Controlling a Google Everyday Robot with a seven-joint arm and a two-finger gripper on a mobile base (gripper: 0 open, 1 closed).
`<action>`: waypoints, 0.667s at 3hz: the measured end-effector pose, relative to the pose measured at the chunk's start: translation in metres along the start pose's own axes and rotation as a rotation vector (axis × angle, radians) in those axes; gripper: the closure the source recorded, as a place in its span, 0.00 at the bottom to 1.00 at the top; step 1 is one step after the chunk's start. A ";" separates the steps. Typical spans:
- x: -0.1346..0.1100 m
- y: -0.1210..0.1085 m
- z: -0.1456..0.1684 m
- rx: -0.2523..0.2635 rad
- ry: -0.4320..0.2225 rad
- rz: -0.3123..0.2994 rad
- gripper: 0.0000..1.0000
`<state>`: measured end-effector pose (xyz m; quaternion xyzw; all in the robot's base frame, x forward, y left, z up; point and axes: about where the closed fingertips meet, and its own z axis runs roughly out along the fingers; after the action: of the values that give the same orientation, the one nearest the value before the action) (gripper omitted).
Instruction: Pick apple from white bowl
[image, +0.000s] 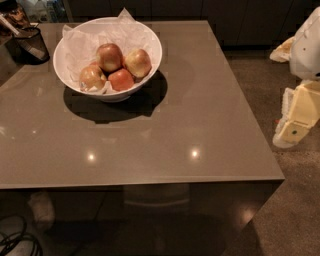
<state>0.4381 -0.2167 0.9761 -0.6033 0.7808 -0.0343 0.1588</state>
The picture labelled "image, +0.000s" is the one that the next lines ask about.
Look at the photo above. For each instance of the yellow-red apple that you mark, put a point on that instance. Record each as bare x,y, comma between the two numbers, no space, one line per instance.
138,63

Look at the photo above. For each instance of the white object under table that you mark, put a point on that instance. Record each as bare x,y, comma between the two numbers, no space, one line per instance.
43,210

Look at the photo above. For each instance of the white bowl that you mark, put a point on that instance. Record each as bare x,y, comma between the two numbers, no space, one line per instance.
138,26

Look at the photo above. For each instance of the white tissue paper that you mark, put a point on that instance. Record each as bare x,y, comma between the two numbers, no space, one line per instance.
83,43

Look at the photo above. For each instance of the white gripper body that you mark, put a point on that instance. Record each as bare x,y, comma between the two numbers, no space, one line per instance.
306,53

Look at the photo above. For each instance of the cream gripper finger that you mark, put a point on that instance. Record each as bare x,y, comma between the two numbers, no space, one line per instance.
300,113
282,52

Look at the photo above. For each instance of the front red apple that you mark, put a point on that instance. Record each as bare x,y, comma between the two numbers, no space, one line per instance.
121,80

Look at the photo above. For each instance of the top red-yellow apple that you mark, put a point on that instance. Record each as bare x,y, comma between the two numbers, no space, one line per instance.
109,57

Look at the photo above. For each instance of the left yellow apple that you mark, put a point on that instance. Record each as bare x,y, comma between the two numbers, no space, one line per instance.
91,76

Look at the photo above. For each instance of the black mesh basket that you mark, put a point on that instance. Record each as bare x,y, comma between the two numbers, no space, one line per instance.
30,46

